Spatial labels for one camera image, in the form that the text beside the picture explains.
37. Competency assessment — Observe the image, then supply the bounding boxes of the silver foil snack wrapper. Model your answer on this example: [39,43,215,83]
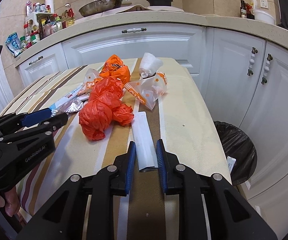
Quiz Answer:
[50,84,89,116]

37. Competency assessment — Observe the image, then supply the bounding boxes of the white orange-dotted food wrapper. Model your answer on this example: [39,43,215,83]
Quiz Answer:
[77,68,102,96]

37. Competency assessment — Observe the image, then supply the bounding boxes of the orange printed plastic bag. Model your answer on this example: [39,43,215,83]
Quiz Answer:
[100,54,131,85]

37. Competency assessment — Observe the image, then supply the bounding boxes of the white paper box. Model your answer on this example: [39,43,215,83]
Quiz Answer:
[132,112,158,172]

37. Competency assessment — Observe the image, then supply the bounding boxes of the black-lined trash bin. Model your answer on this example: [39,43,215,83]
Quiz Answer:
[214,121,257,186]

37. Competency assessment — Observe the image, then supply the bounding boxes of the person's left hand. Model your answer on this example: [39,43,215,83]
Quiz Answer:
[0,187,20,217]

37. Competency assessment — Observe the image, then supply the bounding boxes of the large red-orange plastic bag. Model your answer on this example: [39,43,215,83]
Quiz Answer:
[79,77,134,141]

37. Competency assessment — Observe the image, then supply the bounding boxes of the striped tablecloth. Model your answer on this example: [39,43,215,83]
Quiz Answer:
[4,58,230,239]

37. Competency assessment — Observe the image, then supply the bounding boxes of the blue white snack bag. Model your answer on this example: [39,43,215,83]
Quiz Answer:
[5,32,22,58]

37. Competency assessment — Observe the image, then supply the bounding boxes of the green-lidded jar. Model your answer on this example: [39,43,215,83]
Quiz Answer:
[20,36,27,51]

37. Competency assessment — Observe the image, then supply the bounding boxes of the red-lidded jar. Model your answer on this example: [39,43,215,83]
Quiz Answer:
[30,31,40,45]

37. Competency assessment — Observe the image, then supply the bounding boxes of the white spice rack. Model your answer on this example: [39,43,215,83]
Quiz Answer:
[25,12,55,40]

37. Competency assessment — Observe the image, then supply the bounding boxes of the white orange wrapper right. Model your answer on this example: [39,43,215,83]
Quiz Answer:
[124,72,167,110]

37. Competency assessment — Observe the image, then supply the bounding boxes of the cooking oil bottle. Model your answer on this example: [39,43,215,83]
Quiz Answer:
[62,3,75,28]

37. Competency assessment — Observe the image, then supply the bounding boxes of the white crumpled paper towel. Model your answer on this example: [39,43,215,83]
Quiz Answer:
[139,53,163,79]

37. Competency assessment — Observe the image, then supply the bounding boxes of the paper towel roll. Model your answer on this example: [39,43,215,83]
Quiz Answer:
[45,0,55,13]

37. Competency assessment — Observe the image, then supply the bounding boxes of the steel frying pan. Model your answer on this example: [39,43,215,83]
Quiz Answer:
[79,0,123,17]

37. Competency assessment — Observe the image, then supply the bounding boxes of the black cooking pot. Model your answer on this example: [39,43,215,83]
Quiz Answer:
[147,0,173,7]

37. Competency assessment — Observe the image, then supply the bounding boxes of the white bowl stack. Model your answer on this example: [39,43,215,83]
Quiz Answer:
[254,9,276,25]

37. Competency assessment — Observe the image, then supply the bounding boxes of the dark sauce bottle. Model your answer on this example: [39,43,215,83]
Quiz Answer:
[240,0,247,18]

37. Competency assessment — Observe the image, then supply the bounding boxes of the drawer handle left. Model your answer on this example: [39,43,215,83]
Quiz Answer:
[28,55,44,66]

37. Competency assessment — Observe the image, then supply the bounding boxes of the drawer handle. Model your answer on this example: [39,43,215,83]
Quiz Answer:
[28,55,44,66]
[121,28,147,34]

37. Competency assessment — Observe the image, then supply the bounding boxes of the drawer handle centre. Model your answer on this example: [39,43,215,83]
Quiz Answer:
[121,28,147,34]

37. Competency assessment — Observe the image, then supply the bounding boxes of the cabinet door handle left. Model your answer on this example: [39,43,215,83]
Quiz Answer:
[247,47,258,76]

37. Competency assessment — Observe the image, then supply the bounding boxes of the cabinet door handle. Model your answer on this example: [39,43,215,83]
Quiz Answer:
[247,47,258,76]
[261,53,273,85]

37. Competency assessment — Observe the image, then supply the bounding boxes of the cabinet door handle right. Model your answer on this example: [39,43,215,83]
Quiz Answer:
[261,53,273,85]

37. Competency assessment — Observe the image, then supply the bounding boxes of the white wall socket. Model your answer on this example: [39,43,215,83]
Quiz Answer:
[259,0,269,9]

